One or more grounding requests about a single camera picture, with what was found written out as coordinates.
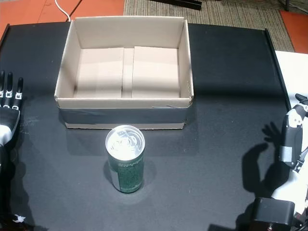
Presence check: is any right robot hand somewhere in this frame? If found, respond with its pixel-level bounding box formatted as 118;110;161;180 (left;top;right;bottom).
279;93;308;174

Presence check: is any open cardboard box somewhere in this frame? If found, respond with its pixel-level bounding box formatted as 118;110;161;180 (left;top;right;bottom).
54;15;194;130

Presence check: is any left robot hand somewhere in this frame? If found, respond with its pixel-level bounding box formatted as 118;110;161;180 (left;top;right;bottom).
0;70;24;146

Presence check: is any black bar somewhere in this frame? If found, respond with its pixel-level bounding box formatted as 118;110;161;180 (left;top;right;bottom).
150;0;202;11

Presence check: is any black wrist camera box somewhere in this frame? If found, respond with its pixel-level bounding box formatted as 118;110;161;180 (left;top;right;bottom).
252;197;296;231

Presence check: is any green drink can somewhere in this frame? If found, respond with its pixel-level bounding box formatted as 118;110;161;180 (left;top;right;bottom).
105;124;146;193

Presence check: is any white cable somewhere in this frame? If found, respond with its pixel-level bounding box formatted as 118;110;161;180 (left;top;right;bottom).
54;0;72;22

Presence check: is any white board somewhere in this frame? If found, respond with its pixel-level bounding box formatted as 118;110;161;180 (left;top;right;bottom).
275;50;308;116

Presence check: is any beige woven rug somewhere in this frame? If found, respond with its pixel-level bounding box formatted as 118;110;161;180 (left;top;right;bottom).
123;0;308;52

